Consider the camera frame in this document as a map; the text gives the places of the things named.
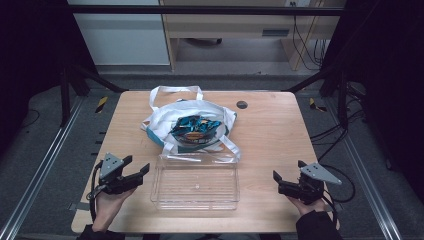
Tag person's right hand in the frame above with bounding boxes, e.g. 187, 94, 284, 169
285, 194, 330, 217

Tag light wooden desk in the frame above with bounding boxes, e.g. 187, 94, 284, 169
159, 0, 348, 72

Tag left hand-held gripper cable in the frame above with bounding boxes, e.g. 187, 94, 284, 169
86, 160, 105, 222

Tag grey tape strip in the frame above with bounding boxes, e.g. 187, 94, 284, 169
67, 201, 92, 213

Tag yellow black floor tape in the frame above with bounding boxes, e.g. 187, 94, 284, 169
308, 97, 328, 113
95, 96, 110, 114

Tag black hanging cables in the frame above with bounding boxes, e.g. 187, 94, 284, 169
291, 1, 330, 72

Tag black metal stand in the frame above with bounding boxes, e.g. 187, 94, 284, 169
59, 62, 130, 128
282, 65, 350, 131

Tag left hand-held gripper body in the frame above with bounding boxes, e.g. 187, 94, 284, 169
98, 152, 145, 196

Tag person's left hand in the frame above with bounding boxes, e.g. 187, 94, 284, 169
91, 187, 138, 233

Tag clear plastic box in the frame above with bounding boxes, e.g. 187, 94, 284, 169
150, 152, 241, 212

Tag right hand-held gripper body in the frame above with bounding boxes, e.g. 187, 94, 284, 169
277, 162, 343, 206

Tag white cabinet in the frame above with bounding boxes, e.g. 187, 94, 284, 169
66, 0, 172, 67

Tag black horizontal frame bar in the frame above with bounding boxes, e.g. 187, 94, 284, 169
68, 4, 346, 17

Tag white tote bag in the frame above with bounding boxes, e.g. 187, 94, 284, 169
140, 85, 242, 162

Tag hand-held gripper cable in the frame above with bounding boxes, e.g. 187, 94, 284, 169
319, 163, 357, 232
86, 160, 105, 222

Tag aluminium floor rail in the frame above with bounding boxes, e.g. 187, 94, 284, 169
0, 95, 85, 240
324, 96, 404, 240

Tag black floor cables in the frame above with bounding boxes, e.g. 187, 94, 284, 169
309, 108, 368, 162

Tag blue snack packet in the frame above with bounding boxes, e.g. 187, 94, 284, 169
168, 114, 224, 146

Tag right hand-held gripper cable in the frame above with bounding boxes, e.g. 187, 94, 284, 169
319, 163, 357, 232

